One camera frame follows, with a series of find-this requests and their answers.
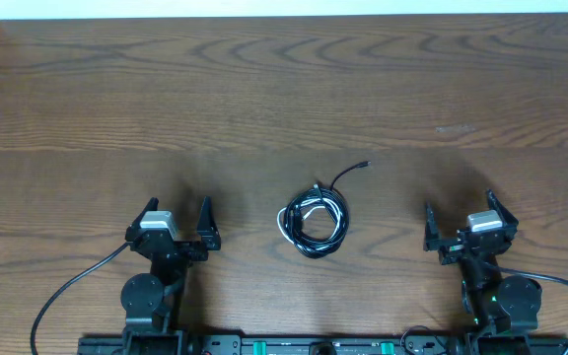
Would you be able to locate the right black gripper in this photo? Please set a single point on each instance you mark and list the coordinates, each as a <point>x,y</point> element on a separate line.
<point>452,248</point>

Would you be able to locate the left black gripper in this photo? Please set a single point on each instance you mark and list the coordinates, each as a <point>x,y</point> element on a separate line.
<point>209,236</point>

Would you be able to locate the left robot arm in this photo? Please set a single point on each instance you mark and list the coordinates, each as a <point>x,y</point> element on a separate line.
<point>151,299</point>

